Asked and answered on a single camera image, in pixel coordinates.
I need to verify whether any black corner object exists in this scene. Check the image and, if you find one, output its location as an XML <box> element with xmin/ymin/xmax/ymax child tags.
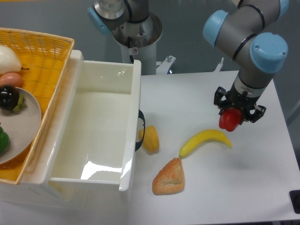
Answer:
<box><xmin>289</xmin><ymin>190</ymin><xmax>300</xmax><ymax>214</ymax></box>

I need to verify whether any grey plate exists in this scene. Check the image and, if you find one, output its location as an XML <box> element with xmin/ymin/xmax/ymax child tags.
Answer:
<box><xmin>0</xmin><ymin>88</ymin><xmax>41</xmax><ymax>164</ymax></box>

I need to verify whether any red bell pepper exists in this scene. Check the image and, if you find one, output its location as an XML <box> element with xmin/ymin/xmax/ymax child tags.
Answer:
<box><xmin>219</xmin><ymin>108</ymin><xmax>242</xmax><ymax>132</ymax></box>

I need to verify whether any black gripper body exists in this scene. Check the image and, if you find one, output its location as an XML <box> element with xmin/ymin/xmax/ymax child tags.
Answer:
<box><xmin>229</xmin><ymin>85</ymin><xmax>257</xmax><ymax>110</ymax></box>

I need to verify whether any yellow banana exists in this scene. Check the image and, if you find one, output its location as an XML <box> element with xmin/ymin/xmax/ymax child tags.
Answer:
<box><xmin>179</xmin><ymin>129</ymin><xmax>232</xmax><ymax>158</ymax></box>

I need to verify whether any triangular pastry bread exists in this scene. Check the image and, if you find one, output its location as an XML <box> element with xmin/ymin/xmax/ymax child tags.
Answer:
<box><xmin>152</xmin><ymin>157</ymin><xmax>185</xmax><ymax>195</ymax></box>

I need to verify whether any black drawer handle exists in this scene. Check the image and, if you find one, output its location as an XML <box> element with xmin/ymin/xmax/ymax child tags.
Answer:
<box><xmin>135</xmin><ymin>109</ymin><xmax>146</xmax><ymax>152</ymax></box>

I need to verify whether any dark purple eggplant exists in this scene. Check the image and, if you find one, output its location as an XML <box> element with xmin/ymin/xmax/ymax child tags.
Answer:
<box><xmin>0</xmin><ymin>84</ymin><xmax>27</xmax><ymax>112</ymax></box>

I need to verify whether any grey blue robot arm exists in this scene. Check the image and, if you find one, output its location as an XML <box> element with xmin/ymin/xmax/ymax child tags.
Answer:
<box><xmin>88</xmin><ymin>0</ymin><xmax>289</xmax><ymax>131</ymax></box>

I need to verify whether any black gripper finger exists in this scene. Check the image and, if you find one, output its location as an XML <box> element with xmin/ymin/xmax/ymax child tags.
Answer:
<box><xmin>240</xmin><ymin>105</ymin><xmax>266</xmax><ymax>125</ymax></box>
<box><xmin>213</xmin><ymin>87</ymin><xmax>231</xmax><ymax>115</ymax></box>

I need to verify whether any white drawer cabinet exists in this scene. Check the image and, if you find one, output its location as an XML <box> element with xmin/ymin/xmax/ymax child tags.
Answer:
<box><xmin>0</xmin><ymin>50</ymin><xmax>134</xmax><ymax>208</ymax></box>

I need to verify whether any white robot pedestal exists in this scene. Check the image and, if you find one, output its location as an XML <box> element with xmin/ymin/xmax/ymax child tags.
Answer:
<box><xmin>112</xmin><ymin>13</ymin><xmax>176</xmax><ymax>75</ymax></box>

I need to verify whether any white pear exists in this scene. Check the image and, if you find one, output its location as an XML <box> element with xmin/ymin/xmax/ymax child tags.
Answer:
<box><xmin>0</xmin><ymin>45</ymin><xmax>29</xmax><ymax>75</ymax></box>

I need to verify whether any yellow wicker basket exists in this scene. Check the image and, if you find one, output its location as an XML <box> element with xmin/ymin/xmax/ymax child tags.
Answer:
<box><xmin>0</xmin><ymin>28</ymin><xmax>75</xmax><ymax>185</ymax></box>

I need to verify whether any yellow bell pepper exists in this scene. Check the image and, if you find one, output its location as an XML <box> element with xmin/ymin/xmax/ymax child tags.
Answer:
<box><xmin>138</xmin><ymin>125</ymin><xmax>159</xmax><ymax>153</ymax></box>

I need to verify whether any open white drawer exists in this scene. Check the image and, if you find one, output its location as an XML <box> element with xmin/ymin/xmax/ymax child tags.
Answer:
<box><xmin>50</xmin><ymin>60</ymin><xmax>141</xmax><ymax>192</ymax></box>

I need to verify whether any green bell pepper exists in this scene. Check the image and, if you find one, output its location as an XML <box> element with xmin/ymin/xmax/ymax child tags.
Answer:
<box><xmin>0</xmin><ymin>127</ymin><xmax>10</xmax><ymax>154</ymax></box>

